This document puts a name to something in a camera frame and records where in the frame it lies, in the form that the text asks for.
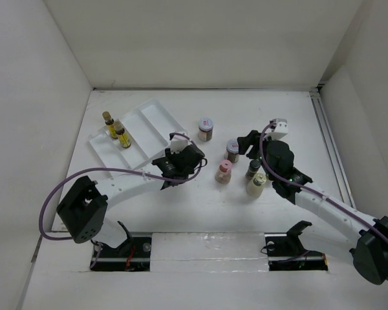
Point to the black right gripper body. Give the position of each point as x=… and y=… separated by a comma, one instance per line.
x=268, y=141

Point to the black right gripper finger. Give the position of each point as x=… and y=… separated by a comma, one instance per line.
x=246, y=142
x=257, y=151

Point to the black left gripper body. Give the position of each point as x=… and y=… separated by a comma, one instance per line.
x=169, y=155

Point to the white lid jar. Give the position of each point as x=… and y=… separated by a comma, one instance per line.
x=232, y=151
x=205, y=129

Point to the yellow label bottle gold cap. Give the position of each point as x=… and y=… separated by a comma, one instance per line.
x=109, y=122

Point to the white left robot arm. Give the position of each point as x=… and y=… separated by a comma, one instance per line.
x=84, y=207

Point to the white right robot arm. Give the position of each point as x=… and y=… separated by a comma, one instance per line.
x=366, y=237

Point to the dark cap spice jar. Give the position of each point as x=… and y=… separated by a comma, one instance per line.
x=253, y=168

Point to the cream cap sauce bottle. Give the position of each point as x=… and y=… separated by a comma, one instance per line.
x=255, y=186

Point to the pink cap spice bottle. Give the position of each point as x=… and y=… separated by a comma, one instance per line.
x=224, y=172

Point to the white divided organizer tray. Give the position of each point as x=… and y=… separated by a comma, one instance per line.
x=149, y=126

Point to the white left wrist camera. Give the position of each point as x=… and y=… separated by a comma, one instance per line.
x=178, y=141

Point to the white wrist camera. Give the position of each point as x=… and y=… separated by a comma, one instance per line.
x=278, y=128
x=178, y=141

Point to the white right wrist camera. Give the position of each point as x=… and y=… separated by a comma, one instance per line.
x=278, y=128

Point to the aluminium rail right side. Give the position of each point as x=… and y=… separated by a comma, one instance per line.
x=332, y=150

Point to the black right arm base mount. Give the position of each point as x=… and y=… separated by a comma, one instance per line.
x=285, y=251

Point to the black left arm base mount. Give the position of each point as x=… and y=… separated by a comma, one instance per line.
x=129, y=252

